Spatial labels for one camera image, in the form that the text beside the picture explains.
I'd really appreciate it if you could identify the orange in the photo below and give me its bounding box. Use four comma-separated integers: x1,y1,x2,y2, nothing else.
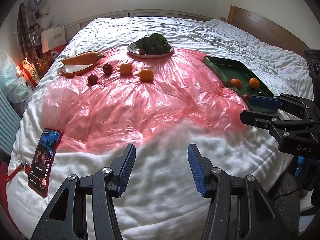
139,69,153,82
119,63,133,75

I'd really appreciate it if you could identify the green leafy vegetable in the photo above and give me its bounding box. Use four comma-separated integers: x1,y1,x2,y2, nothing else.
136,33,170,48

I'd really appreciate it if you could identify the wooden headboard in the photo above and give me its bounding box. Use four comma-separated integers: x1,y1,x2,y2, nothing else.
227,5,310,58

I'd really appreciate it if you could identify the orange rimmed oval plate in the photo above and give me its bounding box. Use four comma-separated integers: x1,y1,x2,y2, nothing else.
62,60,100,77

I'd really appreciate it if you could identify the right blue gloved hand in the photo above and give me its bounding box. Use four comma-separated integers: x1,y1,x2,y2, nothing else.
295,156,309,180

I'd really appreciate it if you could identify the carrot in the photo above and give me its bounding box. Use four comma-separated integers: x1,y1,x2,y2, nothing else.
61,51,105,66

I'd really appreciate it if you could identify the pink plastic sheet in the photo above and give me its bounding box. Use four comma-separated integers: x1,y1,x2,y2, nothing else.
41,48,247,155

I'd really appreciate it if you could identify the green rectangular tray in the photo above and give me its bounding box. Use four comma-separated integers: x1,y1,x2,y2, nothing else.
203,56,276,114

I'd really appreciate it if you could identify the plaid scarf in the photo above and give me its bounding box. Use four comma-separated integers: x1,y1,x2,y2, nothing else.
17,3,38,64

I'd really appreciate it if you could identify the small red apple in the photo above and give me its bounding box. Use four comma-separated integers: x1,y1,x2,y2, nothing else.
103,63,113,75
87,74,98,86

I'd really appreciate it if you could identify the upper small fan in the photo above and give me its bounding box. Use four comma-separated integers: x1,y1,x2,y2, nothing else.
28,0,43,11

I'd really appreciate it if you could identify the orange mandarin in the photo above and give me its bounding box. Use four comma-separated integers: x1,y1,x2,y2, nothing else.
230,78,243,90

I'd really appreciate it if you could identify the light blue suitcase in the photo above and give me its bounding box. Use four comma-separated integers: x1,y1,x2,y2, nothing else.
0,92,21,157

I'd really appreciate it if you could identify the white round plate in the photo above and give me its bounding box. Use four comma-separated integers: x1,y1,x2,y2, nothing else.
127,42,174,59

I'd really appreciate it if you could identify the smartphone in red case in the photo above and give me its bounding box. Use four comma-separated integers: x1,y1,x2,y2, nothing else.
28,128,63,198

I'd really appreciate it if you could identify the white paper box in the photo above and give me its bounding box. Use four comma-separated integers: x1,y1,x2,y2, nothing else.
41,26,66,53

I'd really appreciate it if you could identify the blue translucent plastic bag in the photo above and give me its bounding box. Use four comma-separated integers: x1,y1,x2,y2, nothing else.
1,51,33,104

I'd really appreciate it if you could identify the orange mandarin tray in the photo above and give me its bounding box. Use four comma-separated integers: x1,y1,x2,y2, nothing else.
248,78,260,89

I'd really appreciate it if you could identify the lower small fan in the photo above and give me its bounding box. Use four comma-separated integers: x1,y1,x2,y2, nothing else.
30,30,41,47

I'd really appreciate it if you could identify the small fan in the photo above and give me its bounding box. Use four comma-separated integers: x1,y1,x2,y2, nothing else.
30,30,41,47
28,0,43,11

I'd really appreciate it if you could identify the red yellow snack package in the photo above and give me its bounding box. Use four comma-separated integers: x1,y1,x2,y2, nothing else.
18,58,40,89

